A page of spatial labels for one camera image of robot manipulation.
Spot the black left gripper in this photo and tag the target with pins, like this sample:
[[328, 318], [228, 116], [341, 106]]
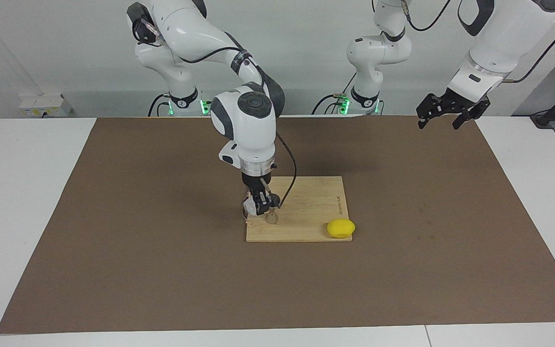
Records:
[[465, 102]]

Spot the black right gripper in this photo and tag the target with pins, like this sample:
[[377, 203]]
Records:
[[253, 182]]

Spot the small clear glass cup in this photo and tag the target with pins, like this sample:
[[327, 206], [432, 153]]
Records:
[[248, 209]]

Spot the steel double jigger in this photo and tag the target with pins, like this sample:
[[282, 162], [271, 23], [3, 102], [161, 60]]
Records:
[[272, 218]]

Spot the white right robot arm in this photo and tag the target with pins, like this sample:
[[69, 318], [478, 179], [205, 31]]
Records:
[[244, 120]]

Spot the wooden cutting board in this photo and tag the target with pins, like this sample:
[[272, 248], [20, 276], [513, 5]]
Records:
[[306, 212]]

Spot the yellow lemon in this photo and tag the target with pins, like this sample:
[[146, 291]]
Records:
[[340, 228]]

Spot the brown table mat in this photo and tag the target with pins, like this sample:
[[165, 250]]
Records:
[[277, 289]]

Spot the white wall socket box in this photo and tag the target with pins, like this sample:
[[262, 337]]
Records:
[[44, 106]]

